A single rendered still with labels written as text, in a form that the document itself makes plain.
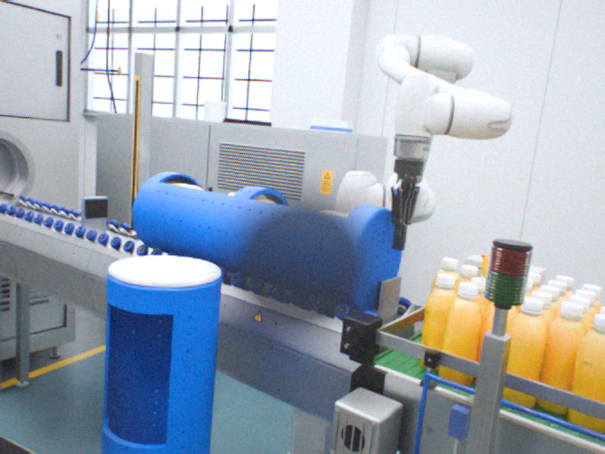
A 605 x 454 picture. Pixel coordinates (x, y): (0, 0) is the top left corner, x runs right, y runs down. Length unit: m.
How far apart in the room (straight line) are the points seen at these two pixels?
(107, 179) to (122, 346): 2.93
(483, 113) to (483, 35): 2.99
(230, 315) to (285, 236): 0.33
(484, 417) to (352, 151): 2.38
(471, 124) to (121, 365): 1.12
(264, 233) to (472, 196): 2.97
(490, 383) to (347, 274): 0.50
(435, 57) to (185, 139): 2.33
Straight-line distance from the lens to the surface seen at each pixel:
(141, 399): 1.71
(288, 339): 1.52
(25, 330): 3.15
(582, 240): 4.26
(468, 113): 1.42
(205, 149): 3.78
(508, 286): 0.94
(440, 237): 4.39
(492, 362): 0.99
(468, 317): 1.21
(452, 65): 1.94
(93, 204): 2.33
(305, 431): 2.46
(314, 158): 3.33
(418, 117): 1.39
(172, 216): 1.77
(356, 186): 2.18
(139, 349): 1.64
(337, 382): 1.48
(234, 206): 1.61
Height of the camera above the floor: 1.40
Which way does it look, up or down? 10 degrees down
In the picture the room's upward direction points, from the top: 5 degrees clockwise
